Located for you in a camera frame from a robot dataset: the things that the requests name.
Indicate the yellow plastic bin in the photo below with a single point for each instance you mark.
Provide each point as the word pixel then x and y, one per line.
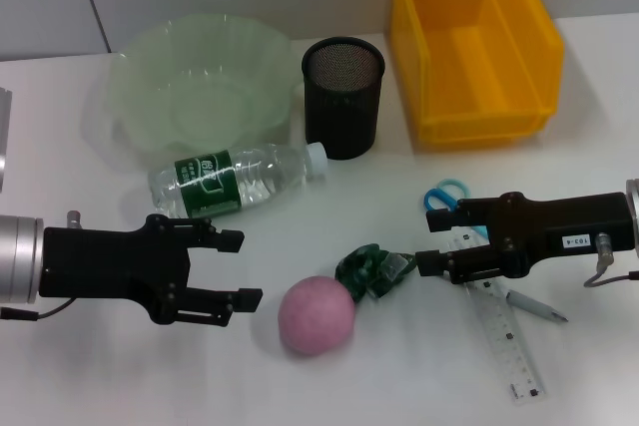
pixel 474 129

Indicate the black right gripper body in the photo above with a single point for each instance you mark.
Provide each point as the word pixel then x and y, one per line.
pixel 549 226

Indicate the grey pen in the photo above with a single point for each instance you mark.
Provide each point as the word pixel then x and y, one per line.
pixel 534 305

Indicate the translucent green fruit bowl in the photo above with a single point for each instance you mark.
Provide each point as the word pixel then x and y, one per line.
pixel 199 82

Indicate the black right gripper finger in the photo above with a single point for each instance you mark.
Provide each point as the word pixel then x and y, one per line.
pixel 432 263
pixel 439 221

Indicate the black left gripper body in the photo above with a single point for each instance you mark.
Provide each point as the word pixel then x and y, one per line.
pixel 100 261

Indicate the clear green-label water bottle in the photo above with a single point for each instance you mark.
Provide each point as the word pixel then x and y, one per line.
pixel 209 179

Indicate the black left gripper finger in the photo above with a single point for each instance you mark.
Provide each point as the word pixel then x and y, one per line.
pixel 244 300
pixel 229 241

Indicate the green plastic wrapper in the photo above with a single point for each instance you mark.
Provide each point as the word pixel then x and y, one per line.
pixel 369 271

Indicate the pink peach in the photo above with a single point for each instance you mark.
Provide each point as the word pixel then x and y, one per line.
pixel 314 316

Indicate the transparent plastic ruler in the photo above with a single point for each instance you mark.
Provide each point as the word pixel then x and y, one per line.
pixel 514 346

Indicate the blue scissors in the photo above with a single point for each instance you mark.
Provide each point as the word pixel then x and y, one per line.
pixel 428 199

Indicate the black mesh pen holder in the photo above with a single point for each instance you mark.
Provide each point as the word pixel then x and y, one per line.
pixel 344 117

